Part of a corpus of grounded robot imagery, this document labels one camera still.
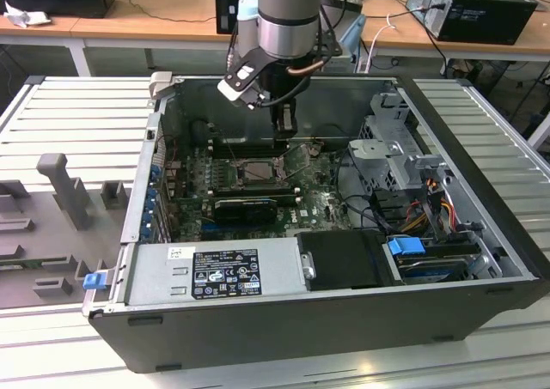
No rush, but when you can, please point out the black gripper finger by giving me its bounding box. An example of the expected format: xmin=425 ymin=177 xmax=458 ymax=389
xmin=270 ymin=99 xmax=300 ymax=141

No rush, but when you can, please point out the metal socket cover frame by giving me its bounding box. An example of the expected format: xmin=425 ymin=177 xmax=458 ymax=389
xmin=280 ymin=143 xmax=313 ymax=180

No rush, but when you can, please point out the black RAM slot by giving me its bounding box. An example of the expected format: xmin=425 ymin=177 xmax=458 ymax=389
xmin=207 ymin=190 xmax=302 ymax=199
xmin=209 ymin=137 xmax=278 ymax=147
xmin=209 ymin=145 xmax=288 ymax=158
xmin=207 ymin=183 xmax=301 ymax=192

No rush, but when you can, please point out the CPU socket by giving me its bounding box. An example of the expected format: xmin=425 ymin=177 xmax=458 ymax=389
xmin=234 ymin=155 xmax=290 ymax=185

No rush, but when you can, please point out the green motherboard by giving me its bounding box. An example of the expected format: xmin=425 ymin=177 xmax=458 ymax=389
xmin=174 ymin=142 xmax=360 ymax=242

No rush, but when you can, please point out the black PC tower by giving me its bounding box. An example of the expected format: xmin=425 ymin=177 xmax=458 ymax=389
xmin=214 ymin=0 xmax=242 ymax=36

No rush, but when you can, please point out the black graphics card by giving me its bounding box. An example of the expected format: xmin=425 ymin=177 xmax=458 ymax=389
xmin=212 ymin=197 xmax=278 ymax=225

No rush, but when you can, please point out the grey metal drive cage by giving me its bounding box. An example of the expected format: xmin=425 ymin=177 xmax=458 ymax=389
xmin=346 ymin=91 xmax=449 ymax=193

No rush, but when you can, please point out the grey case corner latch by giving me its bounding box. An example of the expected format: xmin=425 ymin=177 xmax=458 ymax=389
xmin=148 ymin=70 xmax=174 ymax=106

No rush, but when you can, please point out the black plastic shroud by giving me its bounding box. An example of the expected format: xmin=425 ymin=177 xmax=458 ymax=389
xmin=296 ymin=229 xmax=393 ymax=291

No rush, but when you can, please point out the silver shroud latch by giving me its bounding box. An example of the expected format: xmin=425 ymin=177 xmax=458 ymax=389
xmin=300 ymin=252 xmax=318 ymax=281

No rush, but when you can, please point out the grey power supply unit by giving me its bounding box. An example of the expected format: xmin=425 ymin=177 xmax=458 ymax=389
xmin=123 ymin=236 xmax=309 ymax=307

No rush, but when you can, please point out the hard disk drive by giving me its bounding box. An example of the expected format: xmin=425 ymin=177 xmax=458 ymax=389
xmin=397 ymin=255 xmax=470 ymax=285

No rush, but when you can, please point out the black desktop PC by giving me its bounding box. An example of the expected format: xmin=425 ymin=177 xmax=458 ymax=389
xmin=405 ymin=0 xmax=539 ymax=46

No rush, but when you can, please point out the black open PC case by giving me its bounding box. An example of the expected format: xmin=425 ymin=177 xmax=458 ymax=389
xmin=81 ymin=70 xmax=550 ymax=375

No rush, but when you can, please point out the blue case latch tab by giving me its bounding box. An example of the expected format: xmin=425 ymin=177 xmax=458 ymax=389
xmin=82 ymin=272 xmax=107 ymax=291

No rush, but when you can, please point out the grey parts rack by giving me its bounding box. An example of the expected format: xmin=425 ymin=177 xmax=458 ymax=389
xmin=0 ymin=152 xmax=132 ymax=311

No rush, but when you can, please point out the crumpled white paper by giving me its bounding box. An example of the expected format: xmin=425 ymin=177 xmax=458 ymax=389
xmin=3 ymin=0 xmax=53 ymax=27

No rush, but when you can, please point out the green RAM stick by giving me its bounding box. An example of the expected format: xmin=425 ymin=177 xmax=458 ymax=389
xmin=0 ymin=259 xmax=44 ymax=273

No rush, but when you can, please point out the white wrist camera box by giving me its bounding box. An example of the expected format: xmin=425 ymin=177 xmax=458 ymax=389
xmin=216 ymin=60 xmax=263 ymax=110

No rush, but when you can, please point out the black looped cable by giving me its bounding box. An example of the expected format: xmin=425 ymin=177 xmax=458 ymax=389
xmin=333 ymin=148 xmax=390 ymax=232

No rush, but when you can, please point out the white cable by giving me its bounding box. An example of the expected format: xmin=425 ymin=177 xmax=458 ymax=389
xmin=365 ymin=13 xmax=399 ymax=70

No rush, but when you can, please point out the wooden desk white frame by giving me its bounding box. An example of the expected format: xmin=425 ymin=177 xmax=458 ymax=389
xmin=0 ymin=0 xmax=550 ymax=78

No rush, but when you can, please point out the blue disk carrier handle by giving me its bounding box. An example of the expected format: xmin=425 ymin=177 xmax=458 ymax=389
xmin=386 ymin=237 xmax=426 ymax=270

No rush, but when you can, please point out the orange yellow wire bundle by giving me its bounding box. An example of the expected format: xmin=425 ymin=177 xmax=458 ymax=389
xmin=403 ymin=198 xmax=457 ymax=236

